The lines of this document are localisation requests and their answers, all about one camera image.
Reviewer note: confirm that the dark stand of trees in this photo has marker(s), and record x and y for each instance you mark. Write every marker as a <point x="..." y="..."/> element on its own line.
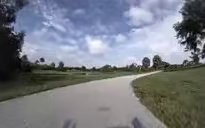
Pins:
<point x="3" y="50"/>

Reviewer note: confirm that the tall dark tree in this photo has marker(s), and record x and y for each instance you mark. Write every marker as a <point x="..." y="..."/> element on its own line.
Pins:
<point x="196" y="26"/>

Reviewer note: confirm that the small round tree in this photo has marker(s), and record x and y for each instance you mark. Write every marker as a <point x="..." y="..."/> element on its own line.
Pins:
<point x="157" y="61"/>
<point x="146" y="62"/>

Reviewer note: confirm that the grass field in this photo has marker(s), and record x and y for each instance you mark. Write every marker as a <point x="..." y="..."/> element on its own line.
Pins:
<point x="40" y="84"/>

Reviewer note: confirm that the robot's own part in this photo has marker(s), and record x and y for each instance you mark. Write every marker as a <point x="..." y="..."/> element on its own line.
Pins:
<point x="69" y="124"/>
<point x="137" y="123"/>

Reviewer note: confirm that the grey paved path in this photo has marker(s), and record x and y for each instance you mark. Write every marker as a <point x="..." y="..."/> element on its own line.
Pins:
<point x="90" y="100"/>

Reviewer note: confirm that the distant row of trees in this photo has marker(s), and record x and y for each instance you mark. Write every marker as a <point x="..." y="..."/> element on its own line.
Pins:
<point x="106" y="68"/>

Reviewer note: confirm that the grass verge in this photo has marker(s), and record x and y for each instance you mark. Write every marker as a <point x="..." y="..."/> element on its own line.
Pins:
<point x="180" y="96"/>

